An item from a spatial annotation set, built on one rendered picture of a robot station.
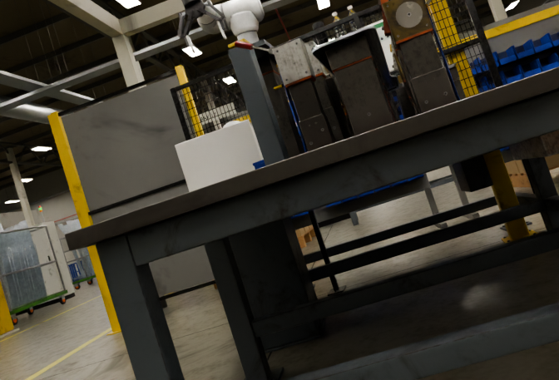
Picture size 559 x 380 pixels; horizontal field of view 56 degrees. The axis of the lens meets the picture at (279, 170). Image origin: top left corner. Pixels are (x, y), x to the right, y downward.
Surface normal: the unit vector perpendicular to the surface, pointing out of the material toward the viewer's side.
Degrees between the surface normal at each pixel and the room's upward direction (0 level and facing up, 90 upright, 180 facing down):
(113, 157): 90
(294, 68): 90
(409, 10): 90
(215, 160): 90
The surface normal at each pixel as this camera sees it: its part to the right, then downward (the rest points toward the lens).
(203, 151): -0.14, -0.02
